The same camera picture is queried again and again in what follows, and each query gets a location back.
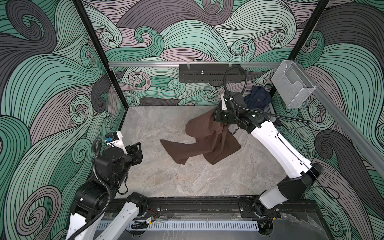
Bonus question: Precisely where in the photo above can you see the aluminium right rail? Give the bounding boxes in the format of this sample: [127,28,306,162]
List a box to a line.
[298,64,384,177]

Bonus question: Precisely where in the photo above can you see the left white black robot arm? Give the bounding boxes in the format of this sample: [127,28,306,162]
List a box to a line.
[66,138,147,240]

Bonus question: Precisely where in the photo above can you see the black right corner post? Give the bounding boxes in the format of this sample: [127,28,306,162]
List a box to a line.
[268,0,331,98]

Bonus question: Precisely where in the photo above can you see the aluminium rear rail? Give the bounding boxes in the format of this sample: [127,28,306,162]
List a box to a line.
[109,61,281,68]

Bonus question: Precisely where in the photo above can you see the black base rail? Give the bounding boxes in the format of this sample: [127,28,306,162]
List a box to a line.
[98,195,319,218]

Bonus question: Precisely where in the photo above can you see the black corrugated cable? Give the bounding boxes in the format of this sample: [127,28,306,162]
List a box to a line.
[67,137,112,240]
[222,65,311,124]

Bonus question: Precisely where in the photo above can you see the navy blue trousers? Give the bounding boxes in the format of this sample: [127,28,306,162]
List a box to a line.
[244,86,272,110]

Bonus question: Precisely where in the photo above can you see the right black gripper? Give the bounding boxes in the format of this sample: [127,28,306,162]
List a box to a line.
[213,105,242,126]

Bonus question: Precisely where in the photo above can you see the black corner post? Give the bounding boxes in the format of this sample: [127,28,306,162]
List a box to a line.
[268,0,331,98]
[73,0,129,111]

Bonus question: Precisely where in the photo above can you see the right black corrugated cable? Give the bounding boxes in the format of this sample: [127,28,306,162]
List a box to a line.
[222,65,311,124]

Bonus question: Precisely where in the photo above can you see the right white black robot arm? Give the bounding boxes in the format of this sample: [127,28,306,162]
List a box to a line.
[214,107,323,216]

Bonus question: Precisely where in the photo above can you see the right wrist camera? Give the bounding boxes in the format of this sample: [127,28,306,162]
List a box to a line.
[221,92,247,110]

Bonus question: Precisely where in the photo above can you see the black left corner post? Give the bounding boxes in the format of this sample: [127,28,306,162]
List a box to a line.
[73,0,129,111]

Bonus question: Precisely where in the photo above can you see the left black corrugated cable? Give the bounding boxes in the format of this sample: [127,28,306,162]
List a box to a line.
[67,137,112,240]

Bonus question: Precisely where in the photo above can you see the aluminium rail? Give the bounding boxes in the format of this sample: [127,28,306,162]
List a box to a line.
[109,61,281,68]
[298,64,384,177]

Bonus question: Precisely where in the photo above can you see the clear plastic wall bin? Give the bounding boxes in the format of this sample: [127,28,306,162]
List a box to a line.
[272,61,315,109]

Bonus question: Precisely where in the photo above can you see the white plastic laundry basket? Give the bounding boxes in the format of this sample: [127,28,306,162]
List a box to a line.
[262,103,276,122]

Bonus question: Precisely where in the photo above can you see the brown trousers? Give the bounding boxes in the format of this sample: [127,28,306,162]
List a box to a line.
[160,109,241,165]

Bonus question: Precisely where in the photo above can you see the white slotted cable duct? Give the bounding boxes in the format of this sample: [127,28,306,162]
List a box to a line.
[89,220,260,232]

